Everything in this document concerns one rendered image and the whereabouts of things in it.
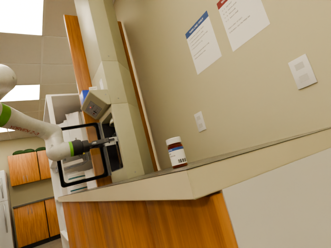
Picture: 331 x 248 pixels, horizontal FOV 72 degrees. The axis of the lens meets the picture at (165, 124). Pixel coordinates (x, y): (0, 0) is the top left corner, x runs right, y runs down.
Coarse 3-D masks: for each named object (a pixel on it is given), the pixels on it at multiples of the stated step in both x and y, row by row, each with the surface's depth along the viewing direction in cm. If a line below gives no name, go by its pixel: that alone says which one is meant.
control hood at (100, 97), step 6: (90, 90) 137; (96, 90) 138; (102, 90) 140; (90, 96) 141; (96, 96) 137; (102, 96) 139; (108, 96) 141; (84, 102) 151; (96, 102) 144; (102, 102) 140; (108, 102) 140; (84, 108) 158; (102, 108) 146; (90, 114) 162
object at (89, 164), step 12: (72, 132) 156; (84, 132) 159; (96, 132) 162; (72, 156) 152; (84, 156) 155; (96, 156) 158; (72, 168) 150; (84, 168) 153; (96, 168) 156; (72, 180) 148
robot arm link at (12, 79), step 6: (0, 66) 94; (6, 66) 98; (0, 72) 90; (6, 72) 94; (12, 72) 98; (0, 78) 87; (6, 78) 92; (12, 78) 97; (0, 84) 87; (6, 84) 92; (12, 84) 98; (0, 90) 90; (6, 90) 96; (0, 96) 99
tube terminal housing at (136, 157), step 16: (112, 64) 149; (96, 80) 161; (112, 80) 146; (128, 80) 161; (112, 96) 142; (128, 96) 151; (112, 112) 140; (128, 112) 144; (128, 128) 141; (128, 144) 138; (144, 144) 154; (128, 160) 135; (144, 160) 144; (112, 176) 156; (128, 176) 132
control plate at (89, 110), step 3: (90, 102) 147; (93, 102) 145; (90, 105) 150; (93, 105) 148; (96, 105) 147; (87, 108) 156; (90, 108) 154; (93, 108) 152; (96, 108) 150; (99, 108) 148; (87, 111) 160; (90, 111) 158; (93, 111) 156; (96, 111) 154; (99, 111) 151; (93, 114) 159; (96, 114) 157
